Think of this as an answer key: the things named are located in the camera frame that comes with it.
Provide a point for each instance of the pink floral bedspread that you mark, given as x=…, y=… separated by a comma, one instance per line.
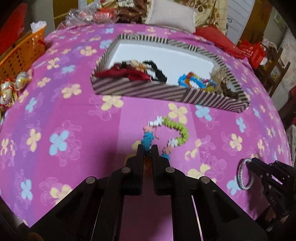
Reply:
x=60, y=132

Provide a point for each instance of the wooden chair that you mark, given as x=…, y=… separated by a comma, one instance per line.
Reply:
x=273, y=71

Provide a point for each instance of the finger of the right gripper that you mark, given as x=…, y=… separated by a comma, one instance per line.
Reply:
x=257, y=166
x=262, y=173

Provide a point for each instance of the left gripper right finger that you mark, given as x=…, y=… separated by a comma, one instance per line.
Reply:
x=173, y=182

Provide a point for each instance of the red cushion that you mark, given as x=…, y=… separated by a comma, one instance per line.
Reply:
x=214, y=35

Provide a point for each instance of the red gift bag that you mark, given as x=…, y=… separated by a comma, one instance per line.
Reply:
x=13, y=15

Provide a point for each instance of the silver mesh bangle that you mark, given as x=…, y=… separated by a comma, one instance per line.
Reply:
x=243, y=182

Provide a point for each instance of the brown scrunchie with ribbon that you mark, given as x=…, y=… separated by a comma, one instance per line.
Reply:
x=218, y=75

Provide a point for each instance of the small grey pillow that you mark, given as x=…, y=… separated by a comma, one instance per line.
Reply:
x=169, y=14

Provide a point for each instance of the floral beige quilt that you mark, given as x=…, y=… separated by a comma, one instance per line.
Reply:
x=207, y=12

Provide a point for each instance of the striped shallow box tray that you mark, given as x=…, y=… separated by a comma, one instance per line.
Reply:
x=175, y=59

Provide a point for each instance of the orange plastic basket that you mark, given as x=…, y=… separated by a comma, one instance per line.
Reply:
x=21, y=55

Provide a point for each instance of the black scrunchie green charm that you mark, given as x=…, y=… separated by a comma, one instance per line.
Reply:
x=159, y=76

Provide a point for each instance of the red shopping bag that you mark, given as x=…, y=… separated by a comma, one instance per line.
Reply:
x=255, y=53

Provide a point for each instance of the clear plastic bag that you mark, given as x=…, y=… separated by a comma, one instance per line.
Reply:
x=91, y=14

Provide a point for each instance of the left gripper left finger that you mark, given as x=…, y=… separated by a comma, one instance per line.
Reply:
x=126, y=181

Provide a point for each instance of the right hand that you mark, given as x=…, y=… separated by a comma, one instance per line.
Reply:
x=271, y=215

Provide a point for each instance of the red satin bow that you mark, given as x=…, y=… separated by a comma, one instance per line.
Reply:
x=124, y=71

